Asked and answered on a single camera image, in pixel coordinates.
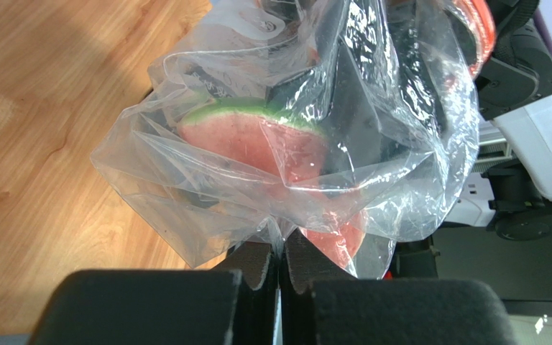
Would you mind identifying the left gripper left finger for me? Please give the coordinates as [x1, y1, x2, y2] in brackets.
[29, 242, 278, 344]

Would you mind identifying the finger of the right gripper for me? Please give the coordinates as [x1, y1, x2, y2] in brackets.
[266, 42, 449, 168]

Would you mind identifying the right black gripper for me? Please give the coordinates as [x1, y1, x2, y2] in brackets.
[475, 1, 552, 120]

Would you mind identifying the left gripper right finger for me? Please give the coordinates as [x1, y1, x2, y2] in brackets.
[280, 231, 516, 344]

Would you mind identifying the clear orange zip bag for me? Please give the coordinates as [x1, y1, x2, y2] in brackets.
[91, 1, 495, 278]

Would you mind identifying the fake watermelon slice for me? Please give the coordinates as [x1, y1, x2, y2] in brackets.
[176, 97, 365, 268]

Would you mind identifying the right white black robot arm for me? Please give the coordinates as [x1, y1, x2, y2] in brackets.
[283, 1, 552, 243]

